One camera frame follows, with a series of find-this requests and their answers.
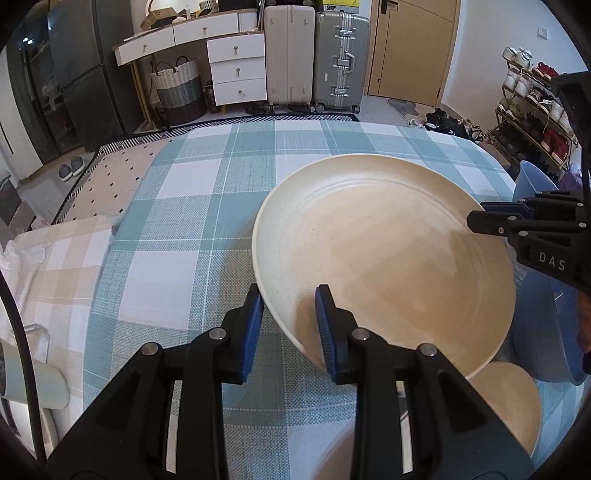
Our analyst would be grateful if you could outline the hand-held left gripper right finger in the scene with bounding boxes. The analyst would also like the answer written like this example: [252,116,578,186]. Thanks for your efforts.
[315,285,536,480]

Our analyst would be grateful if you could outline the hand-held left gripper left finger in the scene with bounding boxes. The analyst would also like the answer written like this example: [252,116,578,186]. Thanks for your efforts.
[46,282,266,480]

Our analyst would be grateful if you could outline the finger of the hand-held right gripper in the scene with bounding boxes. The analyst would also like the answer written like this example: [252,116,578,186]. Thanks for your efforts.
[466,210,532,237]
[480,196,539,217]

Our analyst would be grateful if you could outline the blue bowl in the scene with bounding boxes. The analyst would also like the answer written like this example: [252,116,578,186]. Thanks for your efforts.
[512,159,561,204]
[507,249,591,386]

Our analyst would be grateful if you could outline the cream plate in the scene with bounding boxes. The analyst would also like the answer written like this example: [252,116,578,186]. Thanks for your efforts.
[318,361,542,480]
[252,154,517,380]

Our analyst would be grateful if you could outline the person's right hand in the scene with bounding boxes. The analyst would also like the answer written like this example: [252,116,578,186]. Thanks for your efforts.
[575,293,591,374]

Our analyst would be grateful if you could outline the wooden shoe rack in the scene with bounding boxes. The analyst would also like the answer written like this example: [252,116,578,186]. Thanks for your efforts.
[489,46,583,181]

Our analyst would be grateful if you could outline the scattered pile of sneakers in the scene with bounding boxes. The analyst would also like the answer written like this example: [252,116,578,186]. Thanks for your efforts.
[406,108,485,141]

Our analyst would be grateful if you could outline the teal checked tablecloth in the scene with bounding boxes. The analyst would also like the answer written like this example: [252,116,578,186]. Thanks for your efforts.
[83,117,587,480]

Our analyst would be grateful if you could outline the grey door mat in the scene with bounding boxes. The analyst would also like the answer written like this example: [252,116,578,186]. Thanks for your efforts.
[385,97,419,116]

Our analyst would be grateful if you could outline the rows of assorted shoes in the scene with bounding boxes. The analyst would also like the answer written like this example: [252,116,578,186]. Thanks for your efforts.
[492,45,580,162]

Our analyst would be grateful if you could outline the wooden door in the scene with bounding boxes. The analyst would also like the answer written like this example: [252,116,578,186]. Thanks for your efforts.
[365,0,462,100]

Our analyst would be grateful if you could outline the beige checked cloth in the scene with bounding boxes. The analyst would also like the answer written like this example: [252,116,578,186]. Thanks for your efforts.
[14,215,116,416]

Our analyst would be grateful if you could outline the silver suitcase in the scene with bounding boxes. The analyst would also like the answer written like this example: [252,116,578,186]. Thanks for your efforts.
[313,11,371,114]

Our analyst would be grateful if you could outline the pale green cylinder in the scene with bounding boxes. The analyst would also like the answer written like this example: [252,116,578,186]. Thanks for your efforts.
[0,342,70,409]

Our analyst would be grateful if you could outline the white plastic bag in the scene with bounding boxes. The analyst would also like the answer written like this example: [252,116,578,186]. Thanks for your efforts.
[0,240,47,301]

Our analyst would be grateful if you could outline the woven laundry basket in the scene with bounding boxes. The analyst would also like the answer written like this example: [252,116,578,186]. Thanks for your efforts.
[150,56,207,126]

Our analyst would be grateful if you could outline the white drawer unit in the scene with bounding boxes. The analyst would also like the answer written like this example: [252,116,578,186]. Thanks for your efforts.
[206,32,269,114]

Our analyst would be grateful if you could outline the beige suitcase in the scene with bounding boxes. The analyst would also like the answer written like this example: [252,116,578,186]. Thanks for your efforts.
[263,4,317,114]

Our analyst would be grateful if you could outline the white dressing table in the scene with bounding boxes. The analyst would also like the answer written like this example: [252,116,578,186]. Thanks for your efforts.
[113,9,266,130]

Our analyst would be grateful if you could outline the grey refrigerator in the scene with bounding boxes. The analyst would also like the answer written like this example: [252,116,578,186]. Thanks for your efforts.
[48,0,146,151]

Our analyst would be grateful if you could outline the small open cardboard box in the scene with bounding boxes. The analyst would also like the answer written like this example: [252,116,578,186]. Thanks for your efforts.
[141,7,178,31]

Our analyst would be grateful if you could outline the dark glass cabinet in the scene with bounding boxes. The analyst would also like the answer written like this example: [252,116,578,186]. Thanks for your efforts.
[4,18,86,164]

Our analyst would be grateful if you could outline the black cable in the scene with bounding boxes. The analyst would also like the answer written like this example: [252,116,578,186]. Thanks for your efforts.
[0,270,49,462]

